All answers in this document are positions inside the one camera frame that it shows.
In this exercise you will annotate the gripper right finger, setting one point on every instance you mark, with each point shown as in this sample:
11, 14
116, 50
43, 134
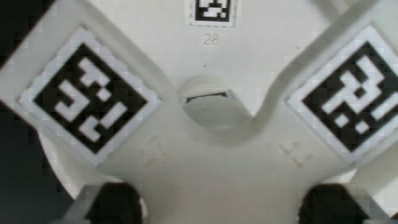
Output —
340, 204

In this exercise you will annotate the white cylindrical table leg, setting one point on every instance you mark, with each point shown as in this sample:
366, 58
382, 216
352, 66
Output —
212, 103

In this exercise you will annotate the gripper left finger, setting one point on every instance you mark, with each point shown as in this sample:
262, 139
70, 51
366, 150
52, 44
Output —
107, 205

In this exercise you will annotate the white cross-shaped table base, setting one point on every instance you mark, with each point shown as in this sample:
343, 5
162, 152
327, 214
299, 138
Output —
201, 208

